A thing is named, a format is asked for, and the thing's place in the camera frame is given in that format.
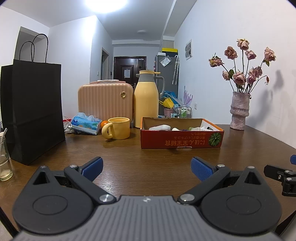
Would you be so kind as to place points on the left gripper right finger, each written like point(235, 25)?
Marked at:
point(210, 176)

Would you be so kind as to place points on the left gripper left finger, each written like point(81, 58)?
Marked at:
point(82, 177)

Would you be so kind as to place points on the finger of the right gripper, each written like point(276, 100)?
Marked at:
point(293, 159)
point(279, 174)

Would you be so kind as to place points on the white square plastic bottle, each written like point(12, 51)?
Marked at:
point(203, 129)

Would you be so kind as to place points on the red white lint brush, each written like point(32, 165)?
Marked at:
point(160, 128)

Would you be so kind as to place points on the blue tissue pack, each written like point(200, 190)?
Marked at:
point(87, 124)

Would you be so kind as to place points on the red cardboard box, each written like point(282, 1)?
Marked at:
point(179, 139)

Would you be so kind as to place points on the orange fruit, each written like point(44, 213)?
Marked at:
point(103, 123)

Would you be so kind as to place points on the yellow mug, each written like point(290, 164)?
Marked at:
point(116, 128)

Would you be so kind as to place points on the pink textured vase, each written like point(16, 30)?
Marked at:
point(239, 109)

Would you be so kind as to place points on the clear glass jar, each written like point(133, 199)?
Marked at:
point(5, 161)

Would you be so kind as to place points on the peach ribbed suitcase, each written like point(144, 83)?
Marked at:
point(105, 99)

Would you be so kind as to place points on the black paper bag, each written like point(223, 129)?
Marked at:
point(31, 108)

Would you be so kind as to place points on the dried pink roses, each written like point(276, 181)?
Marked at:
point(243, 80)

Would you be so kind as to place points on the yellow thermos jug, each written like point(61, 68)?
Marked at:
point(146, 96)

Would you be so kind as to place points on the dark entrance door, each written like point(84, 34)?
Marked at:
point(127, 68)

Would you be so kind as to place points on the grey refrigerator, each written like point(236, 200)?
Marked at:
point(167, 66)

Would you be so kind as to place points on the yellow box on fridge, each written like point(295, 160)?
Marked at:
point(171, 50)

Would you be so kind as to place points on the wire storage cart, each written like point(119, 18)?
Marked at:
point(181, 112)

